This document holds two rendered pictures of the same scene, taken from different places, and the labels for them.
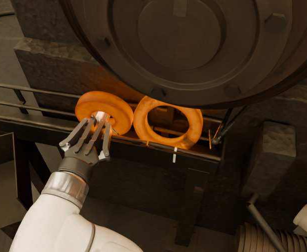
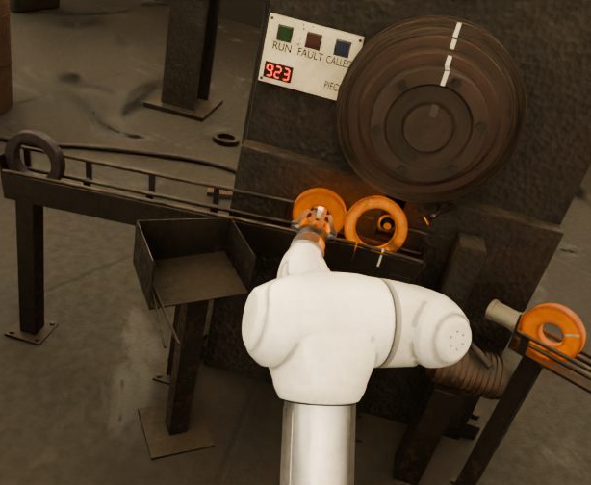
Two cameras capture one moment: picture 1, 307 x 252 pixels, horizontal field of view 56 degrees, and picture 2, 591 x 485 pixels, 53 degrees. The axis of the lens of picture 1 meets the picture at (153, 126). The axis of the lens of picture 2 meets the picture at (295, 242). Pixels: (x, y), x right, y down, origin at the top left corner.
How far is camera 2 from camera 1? 1.09 m
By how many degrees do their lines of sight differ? 23
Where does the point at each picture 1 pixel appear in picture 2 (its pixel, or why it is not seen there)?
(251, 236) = not seen: hidden behind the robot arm
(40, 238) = (309, 261)
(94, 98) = (321, 191)
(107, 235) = not seen: hidden behind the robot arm
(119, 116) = (337, 213)
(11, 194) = (220, 276)
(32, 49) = (259, 148)
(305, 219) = (495, 308)
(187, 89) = (423, 168)
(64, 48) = (288, 153)
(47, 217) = (310, 251)
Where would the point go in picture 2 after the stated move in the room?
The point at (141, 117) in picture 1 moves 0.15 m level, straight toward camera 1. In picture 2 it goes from (353, 217) to (366, 245)
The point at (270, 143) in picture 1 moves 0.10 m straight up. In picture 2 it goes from (466, 242) to (479, 212)
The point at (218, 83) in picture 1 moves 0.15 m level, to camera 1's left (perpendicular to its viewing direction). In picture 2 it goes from (444, 165) to (386, 154)
